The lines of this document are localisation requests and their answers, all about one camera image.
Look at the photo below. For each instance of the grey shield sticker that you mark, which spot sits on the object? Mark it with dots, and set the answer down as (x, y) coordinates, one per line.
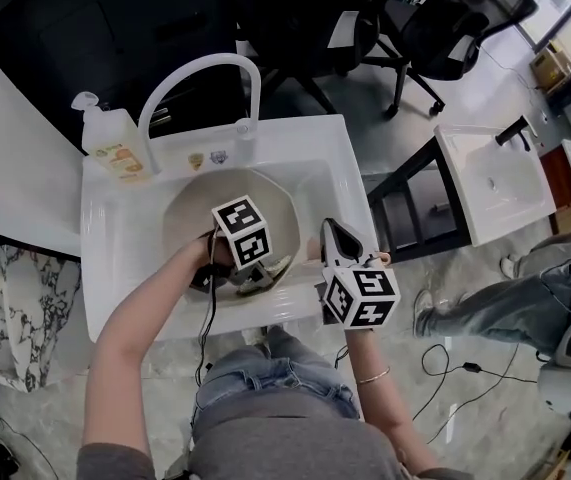
(220, 157)

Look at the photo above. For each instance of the white sink basin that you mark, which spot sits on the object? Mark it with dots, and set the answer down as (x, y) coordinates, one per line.
(115, 248)

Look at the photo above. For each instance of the person's blue jeans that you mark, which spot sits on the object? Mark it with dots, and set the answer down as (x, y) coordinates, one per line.
(275, 383)

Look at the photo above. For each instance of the person's grey shirt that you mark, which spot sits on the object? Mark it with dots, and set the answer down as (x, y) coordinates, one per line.
(285, 448)

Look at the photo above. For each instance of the black mesh office chair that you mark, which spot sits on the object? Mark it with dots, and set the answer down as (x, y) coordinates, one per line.
(290, 18)
(430, 33)

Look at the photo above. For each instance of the yellow soap pump bottle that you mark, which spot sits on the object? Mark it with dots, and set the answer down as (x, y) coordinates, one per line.
(120, 143)

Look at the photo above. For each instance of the black faucet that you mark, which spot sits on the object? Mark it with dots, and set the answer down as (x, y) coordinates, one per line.
(512, 135)

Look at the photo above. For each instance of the yellow shield sticker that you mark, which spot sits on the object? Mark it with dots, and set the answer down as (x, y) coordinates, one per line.
(195, 162)

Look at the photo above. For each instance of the white square washbasin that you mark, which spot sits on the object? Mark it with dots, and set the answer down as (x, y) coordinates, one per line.
(495, 193)

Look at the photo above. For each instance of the marble pattern table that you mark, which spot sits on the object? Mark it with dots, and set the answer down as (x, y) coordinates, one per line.
(25, 318)

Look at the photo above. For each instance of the yellow-green sponge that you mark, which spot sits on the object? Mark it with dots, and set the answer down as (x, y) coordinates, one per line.
(280, 267)

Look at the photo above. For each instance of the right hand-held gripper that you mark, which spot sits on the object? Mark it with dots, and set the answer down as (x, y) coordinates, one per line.
(365, 288)

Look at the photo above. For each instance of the white curved faucet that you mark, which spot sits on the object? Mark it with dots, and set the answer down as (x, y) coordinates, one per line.
(254, 93)

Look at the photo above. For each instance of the white round robot device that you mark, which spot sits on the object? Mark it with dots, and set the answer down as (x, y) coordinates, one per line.
(570, 383)

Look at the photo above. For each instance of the person's left forearm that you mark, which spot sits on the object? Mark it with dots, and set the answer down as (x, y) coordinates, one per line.
(130, 328)

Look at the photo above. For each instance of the cardboard box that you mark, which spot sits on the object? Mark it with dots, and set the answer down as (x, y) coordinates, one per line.
(552, 65)

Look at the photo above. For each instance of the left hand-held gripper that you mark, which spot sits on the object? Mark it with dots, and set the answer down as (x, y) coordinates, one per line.
(240, 218)

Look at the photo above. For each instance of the person's right forearm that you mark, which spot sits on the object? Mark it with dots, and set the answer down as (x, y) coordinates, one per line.
(380, 403)

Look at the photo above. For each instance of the person's right hand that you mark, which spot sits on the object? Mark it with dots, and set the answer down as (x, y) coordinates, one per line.
(384, 259)

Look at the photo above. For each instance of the person's white shoe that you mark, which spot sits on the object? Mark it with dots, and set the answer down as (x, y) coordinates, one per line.
(508, 267)
(422, 313)
(255, 335)

